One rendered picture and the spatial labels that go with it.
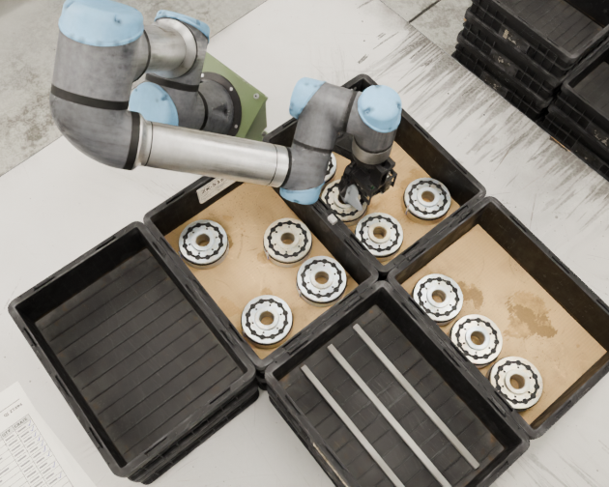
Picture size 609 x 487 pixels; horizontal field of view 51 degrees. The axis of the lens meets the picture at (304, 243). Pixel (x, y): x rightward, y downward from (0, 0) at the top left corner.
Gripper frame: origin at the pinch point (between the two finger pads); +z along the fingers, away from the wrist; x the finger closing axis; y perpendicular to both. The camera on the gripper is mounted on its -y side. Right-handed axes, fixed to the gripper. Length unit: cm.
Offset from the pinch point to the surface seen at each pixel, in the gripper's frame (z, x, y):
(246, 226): 2.0, -22.9, -9.1
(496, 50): 43, 91, -25
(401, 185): 2.0, 10.4, 4.6
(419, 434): 2, -24, 46
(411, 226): 1.9, 4.9, 13.6
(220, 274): 1.9, -34.0, -3.7
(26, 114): 85, -39, -136
